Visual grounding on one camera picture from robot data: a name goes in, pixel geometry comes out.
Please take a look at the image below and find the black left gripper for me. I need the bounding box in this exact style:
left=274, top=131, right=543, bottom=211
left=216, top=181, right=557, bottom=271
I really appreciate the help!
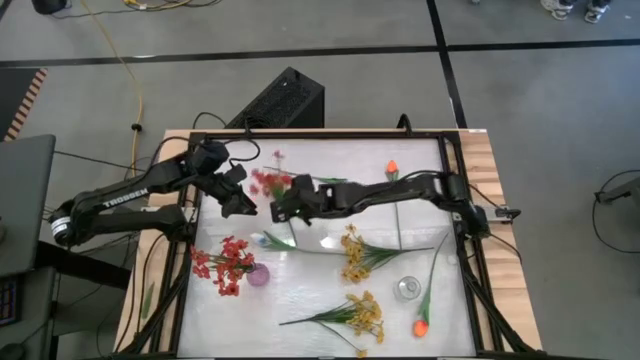
left=202, top=164, right=259, bottom=219

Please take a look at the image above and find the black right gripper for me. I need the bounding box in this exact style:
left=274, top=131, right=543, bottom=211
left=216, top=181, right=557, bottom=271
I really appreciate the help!
left=269, top=173, right=331, bottom=227

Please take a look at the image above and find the red artificial flower bunch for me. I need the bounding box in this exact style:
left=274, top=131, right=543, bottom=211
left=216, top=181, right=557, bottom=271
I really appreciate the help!
left=189, top=234, right=256, bottom=299
left=248, top=164, right=347, bottom=204

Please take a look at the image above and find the purple glass vase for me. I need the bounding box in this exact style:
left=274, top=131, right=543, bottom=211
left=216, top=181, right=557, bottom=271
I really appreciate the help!
left=246, top=262, right=271, bottom=288

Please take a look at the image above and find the yellow artificial flower bunch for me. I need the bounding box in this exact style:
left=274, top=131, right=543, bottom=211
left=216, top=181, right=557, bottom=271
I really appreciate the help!
left=339, top=223, right=435, bottom=285
left=278, top=289, right=386, bottom=359

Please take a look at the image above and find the orange artificial tulip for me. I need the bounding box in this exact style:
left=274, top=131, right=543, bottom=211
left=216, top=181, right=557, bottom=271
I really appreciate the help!
left=383, top=158, right=402, bottom=184

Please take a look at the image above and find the orange tulip long leaf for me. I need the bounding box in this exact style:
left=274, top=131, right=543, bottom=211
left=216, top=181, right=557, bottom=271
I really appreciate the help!
left=412, top=232, right=450, bottom=339

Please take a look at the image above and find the clear glass vase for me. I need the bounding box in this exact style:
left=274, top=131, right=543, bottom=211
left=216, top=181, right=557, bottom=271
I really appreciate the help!
left=393, top=275, right=422, bottom=303

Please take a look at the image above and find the white artificial tulip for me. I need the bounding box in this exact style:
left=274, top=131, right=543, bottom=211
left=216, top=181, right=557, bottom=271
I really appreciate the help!
left=249, top=230, right=321, bottom=254

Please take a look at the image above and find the black computer tower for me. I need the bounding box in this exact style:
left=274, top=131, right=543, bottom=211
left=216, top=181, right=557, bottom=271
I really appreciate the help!
left=224, top=66, right=326, bottom=130

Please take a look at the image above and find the dark grey desk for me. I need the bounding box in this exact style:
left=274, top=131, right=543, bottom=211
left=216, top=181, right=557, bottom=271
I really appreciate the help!
left=0, top=133, right=57, bottom=279

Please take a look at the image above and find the striped floor mat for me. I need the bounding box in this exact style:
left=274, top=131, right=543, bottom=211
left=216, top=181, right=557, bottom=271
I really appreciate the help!
left=0, top=68, right=49, bottom=144

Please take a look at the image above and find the dark device with keys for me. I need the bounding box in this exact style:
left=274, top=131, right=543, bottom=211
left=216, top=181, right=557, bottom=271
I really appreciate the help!
left=0, top=277, right=21, bottom=326

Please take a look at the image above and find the black round object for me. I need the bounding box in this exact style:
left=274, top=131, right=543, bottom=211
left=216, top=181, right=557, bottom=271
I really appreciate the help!
left=30, top=0, right=69, bottom=15

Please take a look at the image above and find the grey floor stand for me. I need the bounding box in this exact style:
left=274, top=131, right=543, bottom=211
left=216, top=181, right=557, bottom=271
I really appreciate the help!
left=594, top=175, right=640, bottom=205

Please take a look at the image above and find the person's shoe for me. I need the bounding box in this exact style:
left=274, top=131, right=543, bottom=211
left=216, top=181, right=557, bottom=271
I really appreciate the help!
left=541, top=0, right=574, bottom=21
left=583, top=0, right=612, bottom=24

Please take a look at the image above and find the black table frame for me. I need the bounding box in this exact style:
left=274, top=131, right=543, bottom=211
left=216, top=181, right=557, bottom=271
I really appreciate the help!
left=117, top=128, right=546, bottom=360

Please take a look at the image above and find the black curved cable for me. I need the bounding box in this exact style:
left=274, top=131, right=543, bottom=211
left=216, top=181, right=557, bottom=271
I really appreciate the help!
left=192, top=111, right=229, bottom=132

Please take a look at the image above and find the yellow floor cable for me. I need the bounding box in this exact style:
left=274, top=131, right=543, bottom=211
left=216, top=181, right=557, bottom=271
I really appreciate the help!
left=79, top=0, right=194, bottom=176

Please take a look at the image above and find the black looped floor cable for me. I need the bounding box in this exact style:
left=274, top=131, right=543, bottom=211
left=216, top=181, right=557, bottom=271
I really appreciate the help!
left=592, top=169, right=640, bottom=254

